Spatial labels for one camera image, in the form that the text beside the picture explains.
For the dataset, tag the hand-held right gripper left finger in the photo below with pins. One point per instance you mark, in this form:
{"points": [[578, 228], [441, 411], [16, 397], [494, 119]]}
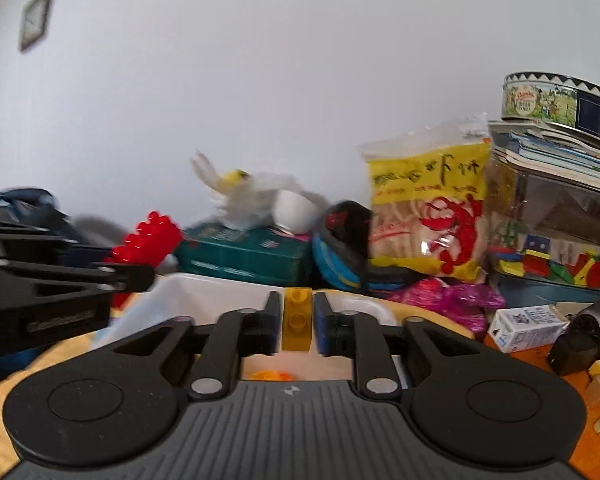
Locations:
{"points": [[274, 330]]}

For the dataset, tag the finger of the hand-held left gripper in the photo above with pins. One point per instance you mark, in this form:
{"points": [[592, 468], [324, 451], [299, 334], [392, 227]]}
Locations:
{"points": [[30, 240], [130, 275]]}

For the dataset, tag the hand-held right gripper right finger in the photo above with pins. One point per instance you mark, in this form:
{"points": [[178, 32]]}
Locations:
{"points": [[322, 330]]}

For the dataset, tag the small yellow toy brick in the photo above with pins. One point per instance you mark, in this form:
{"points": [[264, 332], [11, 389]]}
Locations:
{"points": [[297, 325]]}

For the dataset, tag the long red toy brick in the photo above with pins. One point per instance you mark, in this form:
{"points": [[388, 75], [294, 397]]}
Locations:
{"points": [[150, 242]]}

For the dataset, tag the white plastic bin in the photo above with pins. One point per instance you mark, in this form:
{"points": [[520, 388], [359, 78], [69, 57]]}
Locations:
{"points": [[205, 292]]}

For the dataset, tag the blue fabric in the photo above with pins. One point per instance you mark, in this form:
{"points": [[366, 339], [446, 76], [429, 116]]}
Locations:
{"points": [[25, 197]]}

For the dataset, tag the orange toy brick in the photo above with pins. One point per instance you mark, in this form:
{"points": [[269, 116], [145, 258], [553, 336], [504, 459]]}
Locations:
{"points": [[270, 375]]}

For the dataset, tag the teal cardboard box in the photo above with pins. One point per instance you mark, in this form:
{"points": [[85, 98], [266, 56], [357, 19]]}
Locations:
{"points": [[240, 257]]}

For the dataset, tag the black and blue round toy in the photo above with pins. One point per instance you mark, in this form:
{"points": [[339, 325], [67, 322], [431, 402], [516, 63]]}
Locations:
{"points": [[342, 240]]}

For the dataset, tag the pink plastic bag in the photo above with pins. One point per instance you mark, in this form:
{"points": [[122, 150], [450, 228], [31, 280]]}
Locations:
{"points": [[450, 302]]}

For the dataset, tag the clear plastic bag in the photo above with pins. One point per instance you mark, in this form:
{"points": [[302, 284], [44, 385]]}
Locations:
{"points": [[245, 195]]}

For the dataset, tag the yellow shrimp snack bag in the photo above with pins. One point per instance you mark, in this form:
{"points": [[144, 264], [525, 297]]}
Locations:
{"points": [[430, 195]]}

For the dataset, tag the small white carton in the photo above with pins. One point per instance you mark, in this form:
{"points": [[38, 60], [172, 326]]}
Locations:
{"points": [[527, 327]]}

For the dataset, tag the clear container of coloured blocks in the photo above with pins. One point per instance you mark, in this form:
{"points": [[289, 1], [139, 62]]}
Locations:
{"points": [[545, 210]]}

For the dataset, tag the black power adapter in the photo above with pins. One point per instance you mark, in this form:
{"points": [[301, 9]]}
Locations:
{"points": [[580, 342]]}

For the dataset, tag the stack of books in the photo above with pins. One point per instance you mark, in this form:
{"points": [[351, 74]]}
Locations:
{"points": [[555, 152]]}

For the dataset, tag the round printed cookie tin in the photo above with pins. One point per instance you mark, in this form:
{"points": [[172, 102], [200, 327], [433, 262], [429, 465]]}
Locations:
{"points": [[540, 100]]}

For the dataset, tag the framed wall clock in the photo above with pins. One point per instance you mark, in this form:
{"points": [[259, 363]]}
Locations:
{"points": [[35, 20]]}

